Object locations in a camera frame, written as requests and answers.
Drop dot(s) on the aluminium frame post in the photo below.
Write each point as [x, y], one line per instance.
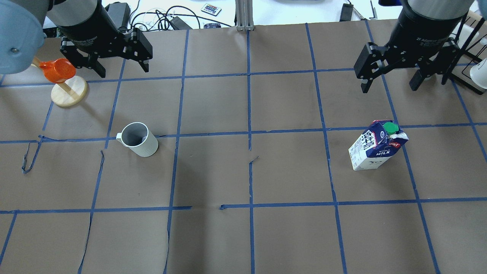
[244, 15]

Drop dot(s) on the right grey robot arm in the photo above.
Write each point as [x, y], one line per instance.
[437, 9]

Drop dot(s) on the small remote control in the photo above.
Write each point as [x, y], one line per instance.
[211, 9]

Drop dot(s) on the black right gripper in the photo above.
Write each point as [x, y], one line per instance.
[420, 33]

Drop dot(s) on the black power adapter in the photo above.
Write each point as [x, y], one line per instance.
[346, 12]

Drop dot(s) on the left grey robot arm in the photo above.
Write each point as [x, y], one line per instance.
[21, 32]

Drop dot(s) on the white ceramic mug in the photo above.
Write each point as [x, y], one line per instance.
[138, 138]

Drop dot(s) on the black power brick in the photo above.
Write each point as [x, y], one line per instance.
[119, 14]

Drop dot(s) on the orange plastic cup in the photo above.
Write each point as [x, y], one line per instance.
[57, 71]

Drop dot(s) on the blue white milk carton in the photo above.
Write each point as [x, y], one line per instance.
[378, 143]

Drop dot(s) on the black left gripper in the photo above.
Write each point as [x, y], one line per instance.
[91, 31]

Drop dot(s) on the white mug on rack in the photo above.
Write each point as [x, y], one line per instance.
[478, 74]

